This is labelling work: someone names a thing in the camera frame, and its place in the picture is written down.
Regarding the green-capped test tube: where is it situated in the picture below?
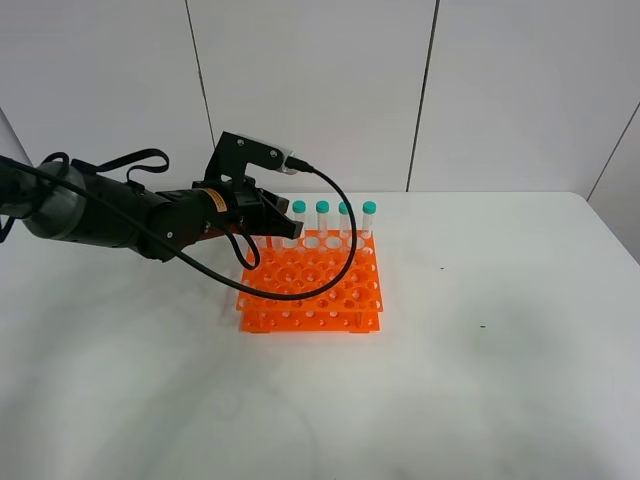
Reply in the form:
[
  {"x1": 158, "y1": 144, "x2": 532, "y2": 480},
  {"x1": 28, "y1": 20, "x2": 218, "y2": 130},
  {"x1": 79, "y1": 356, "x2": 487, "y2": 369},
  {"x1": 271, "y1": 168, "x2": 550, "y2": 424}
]
[
  {"x1": 272, "y1": 237, "x2": 284, "y2": 251},
  {"x1": 315, "y1": 200, "x2": 330, "y2": 239},
  {"x1": 292, "y1": 200, "x2": 307, "y2": 237},
  {"x1": 361, "y1": 200, "x2": 377, "y2": 239},
  {"x1": 339, "y1": 202, "x2": 351, "y2": 239}
]

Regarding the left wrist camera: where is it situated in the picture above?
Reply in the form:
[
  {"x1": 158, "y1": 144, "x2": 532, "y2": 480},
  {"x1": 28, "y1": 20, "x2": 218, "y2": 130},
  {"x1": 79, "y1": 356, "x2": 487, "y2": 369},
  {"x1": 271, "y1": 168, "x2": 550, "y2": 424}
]
[{"x1": 204, "y1": 131, "x2": 293, "y2": 183}]

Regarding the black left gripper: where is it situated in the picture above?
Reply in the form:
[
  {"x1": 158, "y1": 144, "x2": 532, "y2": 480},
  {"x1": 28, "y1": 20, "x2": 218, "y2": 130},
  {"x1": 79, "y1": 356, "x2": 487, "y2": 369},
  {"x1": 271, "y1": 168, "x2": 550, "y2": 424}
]
[{"x1": 192, "y1": 178, "x2": 303, "y2": 238}]

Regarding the orange test tube rack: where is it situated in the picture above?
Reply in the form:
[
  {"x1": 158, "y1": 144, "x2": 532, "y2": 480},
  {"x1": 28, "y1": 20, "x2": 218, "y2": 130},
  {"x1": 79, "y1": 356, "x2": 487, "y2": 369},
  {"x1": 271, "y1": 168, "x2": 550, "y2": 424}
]
[{"x1": 236, "y1": 229, "x2": 383, "y2": 333}]

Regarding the black left camera cable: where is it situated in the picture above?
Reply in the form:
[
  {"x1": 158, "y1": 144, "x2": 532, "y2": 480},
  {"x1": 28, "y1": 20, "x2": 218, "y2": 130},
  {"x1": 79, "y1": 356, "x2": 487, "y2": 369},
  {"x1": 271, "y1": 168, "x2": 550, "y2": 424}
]
[{"x1": 0, "y1": 154, "x2": 358, "y2": 301}]

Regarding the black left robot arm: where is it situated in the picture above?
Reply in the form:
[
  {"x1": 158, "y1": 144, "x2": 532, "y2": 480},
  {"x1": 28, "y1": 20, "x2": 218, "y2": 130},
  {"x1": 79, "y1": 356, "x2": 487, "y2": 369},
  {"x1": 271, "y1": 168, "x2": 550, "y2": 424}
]
[{"x1": 1, "y1": 149, "x2": 302, "y2": 262}]

